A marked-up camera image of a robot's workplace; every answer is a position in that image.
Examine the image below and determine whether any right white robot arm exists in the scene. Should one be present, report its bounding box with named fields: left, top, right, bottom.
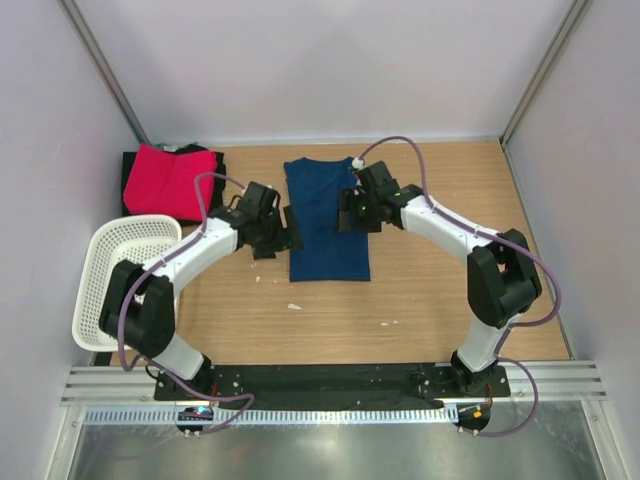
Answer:
left=336, top=158, right=542, bottom=396

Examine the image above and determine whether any folded black t-shirt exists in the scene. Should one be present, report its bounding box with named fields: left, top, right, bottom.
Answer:
left=121, top=143, right=228, bottom=226

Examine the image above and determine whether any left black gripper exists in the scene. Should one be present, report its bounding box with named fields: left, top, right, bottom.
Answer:
left=252, top=205, right=303, bottom=260

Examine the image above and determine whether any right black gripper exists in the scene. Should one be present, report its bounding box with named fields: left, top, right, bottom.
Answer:
left=335, top=188, right=383, bottom=234

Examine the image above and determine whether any blue printed t-shirt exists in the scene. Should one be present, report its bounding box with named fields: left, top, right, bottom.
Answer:
left=284, top=157, right=371, bottom=282

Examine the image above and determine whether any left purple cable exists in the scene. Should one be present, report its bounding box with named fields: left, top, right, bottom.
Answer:
left=117, top=172, right=256, bottom=434

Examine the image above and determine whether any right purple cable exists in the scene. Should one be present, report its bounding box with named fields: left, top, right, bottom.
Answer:
left=359, top=136, right=560, bottom=439

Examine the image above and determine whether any white slotted cable duct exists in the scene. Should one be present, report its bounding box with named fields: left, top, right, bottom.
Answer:
left=84, top=404, right=458, bottom=426

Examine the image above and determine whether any folded pink t-shirt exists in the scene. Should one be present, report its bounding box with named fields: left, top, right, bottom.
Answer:
left=123, top=143, right=217, bottom=221

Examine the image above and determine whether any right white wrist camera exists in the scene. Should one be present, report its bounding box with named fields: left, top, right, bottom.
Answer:
left=351, top=157, right=365, bottom=171

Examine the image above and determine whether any white perforated plastic basket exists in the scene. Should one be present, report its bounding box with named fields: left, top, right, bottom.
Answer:
left=72, top=214, right=184, bottom=353

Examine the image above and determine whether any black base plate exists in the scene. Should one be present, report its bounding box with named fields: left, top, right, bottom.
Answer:
left=152, top=363, right=511, bottom=409

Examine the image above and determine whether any purple cable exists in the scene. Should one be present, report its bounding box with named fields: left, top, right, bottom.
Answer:
left=117, top=172, right=256, bottom=434
left=359, top=136, right=560, bottom=439

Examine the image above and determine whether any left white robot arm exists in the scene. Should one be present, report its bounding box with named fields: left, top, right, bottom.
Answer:
left=99, top=182, right=303, bottom=400

